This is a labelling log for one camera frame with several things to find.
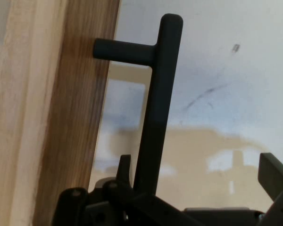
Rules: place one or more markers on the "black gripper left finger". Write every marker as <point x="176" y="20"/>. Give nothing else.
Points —
<point x="122" y="204"/>

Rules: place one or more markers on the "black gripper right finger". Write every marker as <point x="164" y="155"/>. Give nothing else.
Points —
<point x="273" y="174"/>

